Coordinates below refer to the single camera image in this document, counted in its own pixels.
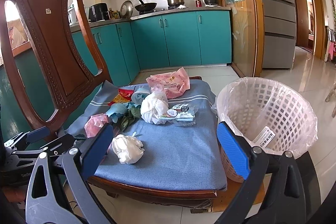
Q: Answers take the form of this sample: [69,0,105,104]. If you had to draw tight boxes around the small pink plastic bag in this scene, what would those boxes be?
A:
[84,114,109,138]

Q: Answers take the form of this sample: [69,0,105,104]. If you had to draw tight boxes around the small white tissue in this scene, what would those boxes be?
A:
[111,131,145,164]

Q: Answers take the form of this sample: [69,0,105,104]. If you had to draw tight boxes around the white plastic bag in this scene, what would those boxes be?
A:
[141,91,169,124]

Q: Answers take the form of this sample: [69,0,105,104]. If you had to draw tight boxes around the white plastic lattice trash basket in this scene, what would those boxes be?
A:
[211,77,318,184]

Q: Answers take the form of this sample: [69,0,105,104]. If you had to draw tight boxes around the teal lower kitchen cabinets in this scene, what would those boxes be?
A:
[1,9,232,139]

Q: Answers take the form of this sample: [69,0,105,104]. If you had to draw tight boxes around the person left hand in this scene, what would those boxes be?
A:
[2,187,26,203]

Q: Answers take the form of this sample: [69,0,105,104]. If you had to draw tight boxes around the blue striped seat cushion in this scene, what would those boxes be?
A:
[64,78,228,191]

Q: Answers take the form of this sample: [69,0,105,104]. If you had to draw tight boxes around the clear silver snack wrapper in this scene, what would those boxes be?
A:
[159,103,197,126]

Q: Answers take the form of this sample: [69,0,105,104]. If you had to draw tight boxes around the green leaf scraps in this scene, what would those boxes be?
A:
[118,106,141,132]

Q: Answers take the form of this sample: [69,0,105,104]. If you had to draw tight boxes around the red yellow snack packet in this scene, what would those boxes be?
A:
[108,88,134,106]

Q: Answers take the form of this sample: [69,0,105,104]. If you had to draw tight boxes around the large pink plastic bag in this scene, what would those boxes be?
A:
[146,67,190,99]

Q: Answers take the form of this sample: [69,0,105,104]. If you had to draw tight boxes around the white dish rack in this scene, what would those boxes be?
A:
[68,3,77,26]

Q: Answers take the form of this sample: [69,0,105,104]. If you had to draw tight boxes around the wooden stool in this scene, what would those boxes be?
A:
[324,82,336,118]

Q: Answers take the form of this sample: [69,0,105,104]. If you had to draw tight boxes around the dark wooden chair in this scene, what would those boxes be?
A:
[0,0,219,210]

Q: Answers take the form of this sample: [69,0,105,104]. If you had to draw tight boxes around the black air fryer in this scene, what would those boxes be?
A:
[88,3,110,22]

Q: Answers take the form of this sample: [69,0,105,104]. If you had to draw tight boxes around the steel pan lid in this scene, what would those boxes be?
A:
[120,1,133,19]

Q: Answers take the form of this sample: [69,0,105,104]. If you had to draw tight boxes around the red small canister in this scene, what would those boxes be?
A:
[195,0,202,7]

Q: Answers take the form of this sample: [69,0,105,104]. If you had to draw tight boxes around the black wok pan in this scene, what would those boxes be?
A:
[135,0,157,14]

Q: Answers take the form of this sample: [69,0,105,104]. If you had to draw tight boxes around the silver refrigerator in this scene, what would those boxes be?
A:
[262,0,297,69]

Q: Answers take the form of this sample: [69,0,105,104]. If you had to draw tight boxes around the glass sliding door wooden frame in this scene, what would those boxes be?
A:
[219,0,265,77]

